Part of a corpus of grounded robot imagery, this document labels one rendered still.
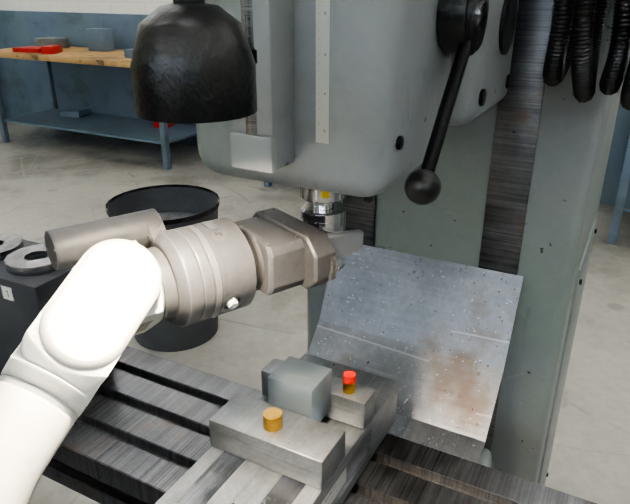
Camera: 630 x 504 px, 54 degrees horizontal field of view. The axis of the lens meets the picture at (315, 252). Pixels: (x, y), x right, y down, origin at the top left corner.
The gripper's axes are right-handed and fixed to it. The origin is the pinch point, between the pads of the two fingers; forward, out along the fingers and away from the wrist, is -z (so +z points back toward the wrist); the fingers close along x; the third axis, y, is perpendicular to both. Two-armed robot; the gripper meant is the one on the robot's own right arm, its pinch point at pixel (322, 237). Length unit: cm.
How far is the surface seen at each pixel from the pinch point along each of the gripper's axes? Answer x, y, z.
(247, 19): -5.6, -22.1, 11.8
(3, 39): 731, 33, -122
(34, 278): 39.7, 14.3, 21.2
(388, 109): -11.9, -15.5, 3.0
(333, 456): -6.6, 23.1, 3.2
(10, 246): 51, 13, 22
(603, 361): 54, 122, -196
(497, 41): -3.3, -19.0, -21.2
